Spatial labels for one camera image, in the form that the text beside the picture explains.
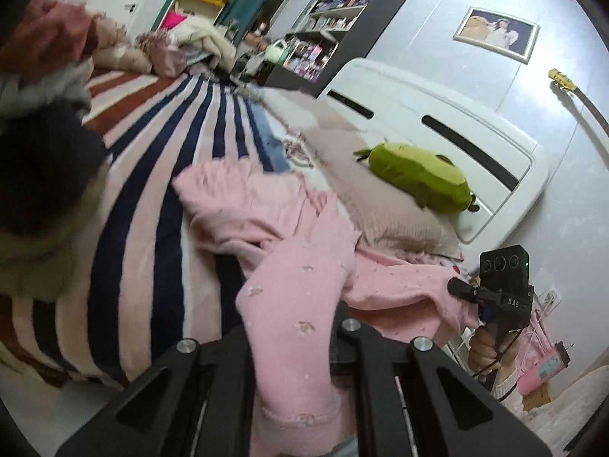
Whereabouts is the magenta cloth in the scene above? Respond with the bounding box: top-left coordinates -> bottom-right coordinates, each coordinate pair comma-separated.
159,10 -> 189,32

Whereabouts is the yellow shelf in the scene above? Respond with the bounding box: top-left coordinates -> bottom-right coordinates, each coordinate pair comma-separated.
175,0 -> 228,26

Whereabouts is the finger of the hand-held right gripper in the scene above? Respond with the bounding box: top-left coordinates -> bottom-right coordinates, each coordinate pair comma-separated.
446,278 -> 482,304

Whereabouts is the striped blanket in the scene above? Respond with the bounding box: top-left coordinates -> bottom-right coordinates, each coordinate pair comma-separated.
0,67 -> 305,391

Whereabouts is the pink bag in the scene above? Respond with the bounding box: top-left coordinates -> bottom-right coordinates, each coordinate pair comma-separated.
516,312 -> 572,397

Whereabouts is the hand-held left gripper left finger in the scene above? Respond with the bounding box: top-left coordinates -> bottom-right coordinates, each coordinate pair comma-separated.
54,326 -> 261,457

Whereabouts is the dark navy garment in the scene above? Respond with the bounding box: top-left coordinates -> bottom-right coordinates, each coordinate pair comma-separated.
0,104 -> 111,240

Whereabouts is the grey garment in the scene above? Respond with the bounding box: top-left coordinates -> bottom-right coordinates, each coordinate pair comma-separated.
0,63 -> 94,121

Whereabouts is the framed wall picture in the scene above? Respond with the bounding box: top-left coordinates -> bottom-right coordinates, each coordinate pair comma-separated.
452,6 -> 540,64

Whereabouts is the person's right hand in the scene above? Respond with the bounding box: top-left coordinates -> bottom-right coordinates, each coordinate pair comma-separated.
468,324 -> 506,378

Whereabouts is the beige pillow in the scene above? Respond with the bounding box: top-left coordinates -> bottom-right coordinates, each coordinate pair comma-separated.
264,89 -> 462,255

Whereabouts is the guitar neck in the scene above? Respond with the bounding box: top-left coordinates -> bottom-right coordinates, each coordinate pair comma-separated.
548,69 -> 609,140

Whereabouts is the black cable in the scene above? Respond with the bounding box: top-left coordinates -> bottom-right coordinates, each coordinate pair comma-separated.
475,328 -> 521,378

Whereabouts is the light blue printed cloth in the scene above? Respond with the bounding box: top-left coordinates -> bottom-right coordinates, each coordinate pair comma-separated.
245,101 -> 316,173

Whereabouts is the person's right forearm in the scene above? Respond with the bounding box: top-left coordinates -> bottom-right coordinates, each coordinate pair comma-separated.
491,366 -> 525,413

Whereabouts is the dark bookshelf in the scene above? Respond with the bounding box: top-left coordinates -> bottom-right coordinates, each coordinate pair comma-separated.
257,0 -> 410,97

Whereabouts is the wall socket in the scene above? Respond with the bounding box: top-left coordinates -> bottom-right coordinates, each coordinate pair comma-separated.
541,288 -> 563,316

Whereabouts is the pink floral pajama garment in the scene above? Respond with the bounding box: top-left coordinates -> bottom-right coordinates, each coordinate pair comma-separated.
172,158 -> 478,457

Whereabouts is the white headboard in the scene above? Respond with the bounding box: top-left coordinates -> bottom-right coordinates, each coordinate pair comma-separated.
317,58 -> 550,243

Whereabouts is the pink beige quilt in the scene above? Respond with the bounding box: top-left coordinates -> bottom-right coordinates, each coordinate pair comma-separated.
84,14 -> 191,78

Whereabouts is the white fluffy cloth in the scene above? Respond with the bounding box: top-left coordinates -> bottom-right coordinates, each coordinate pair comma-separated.
521,356 -> 609,457

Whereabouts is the cream bedding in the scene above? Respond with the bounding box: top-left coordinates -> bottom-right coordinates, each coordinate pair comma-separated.
167,20 -> 239,71

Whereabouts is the green plush toy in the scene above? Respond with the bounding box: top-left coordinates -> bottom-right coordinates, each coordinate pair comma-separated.
353,142 -> 479,213

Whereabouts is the mint green bag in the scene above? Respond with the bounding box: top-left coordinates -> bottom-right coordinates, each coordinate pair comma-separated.
263,40 -> 292,66

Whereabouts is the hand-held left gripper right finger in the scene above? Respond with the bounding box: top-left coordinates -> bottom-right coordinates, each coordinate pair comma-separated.
330,302 -> 553,457

